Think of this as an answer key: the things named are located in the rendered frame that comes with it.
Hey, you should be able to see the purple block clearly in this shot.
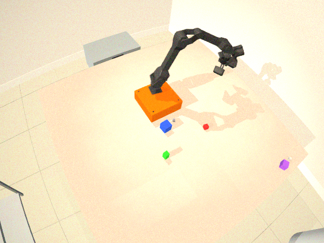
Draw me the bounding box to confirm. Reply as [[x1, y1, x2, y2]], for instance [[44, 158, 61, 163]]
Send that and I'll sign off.
[[279, 159, 289, 170]]

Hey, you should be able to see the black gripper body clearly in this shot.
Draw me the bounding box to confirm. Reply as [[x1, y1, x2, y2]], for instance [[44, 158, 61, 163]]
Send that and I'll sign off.
[[213, 58, 229, 76]]

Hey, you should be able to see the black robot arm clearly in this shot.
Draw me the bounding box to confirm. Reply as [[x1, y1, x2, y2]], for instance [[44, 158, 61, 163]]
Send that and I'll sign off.
[[148, 28, 244, 95]]

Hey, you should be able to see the blue block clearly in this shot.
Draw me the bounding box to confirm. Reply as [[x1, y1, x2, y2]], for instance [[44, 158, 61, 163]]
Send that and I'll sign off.
[[160, 120, 172, 133]]

